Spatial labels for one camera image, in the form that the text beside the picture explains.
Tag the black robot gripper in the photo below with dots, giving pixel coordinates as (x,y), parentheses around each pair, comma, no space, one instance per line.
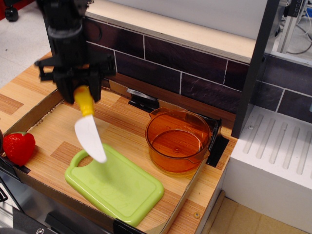
(74,61)

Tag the yellow handled white toy knife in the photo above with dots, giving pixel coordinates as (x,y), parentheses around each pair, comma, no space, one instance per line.
(85,128)

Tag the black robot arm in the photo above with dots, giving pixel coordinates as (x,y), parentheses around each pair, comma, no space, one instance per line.
(64,19)

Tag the metal robot base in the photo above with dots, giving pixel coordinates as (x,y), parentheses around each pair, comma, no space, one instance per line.
(49,207)

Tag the cardboard fence with black tape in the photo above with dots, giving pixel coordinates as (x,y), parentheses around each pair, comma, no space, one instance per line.
(28,104)

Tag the green plastic cutting board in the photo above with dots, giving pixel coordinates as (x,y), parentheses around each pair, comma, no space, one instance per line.
(119,188)

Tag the red toy strawberry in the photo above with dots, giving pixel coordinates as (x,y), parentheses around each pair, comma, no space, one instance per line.
(19,147)

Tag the black caster wheel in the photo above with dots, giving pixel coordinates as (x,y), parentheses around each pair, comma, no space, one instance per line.
(11,14)

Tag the orange transparent plastic pot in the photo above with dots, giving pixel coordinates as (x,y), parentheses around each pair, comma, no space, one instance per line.
(178,140)

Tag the white ribbed sink drainer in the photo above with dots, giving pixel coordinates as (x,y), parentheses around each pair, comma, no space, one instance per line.
(270,168)

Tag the dark shelf frame with ledge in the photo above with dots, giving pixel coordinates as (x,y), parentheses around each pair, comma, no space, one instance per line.
(199,68)

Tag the aluminium frame with cables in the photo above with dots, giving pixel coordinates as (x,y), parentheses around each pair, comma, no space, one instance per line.
(294,38)

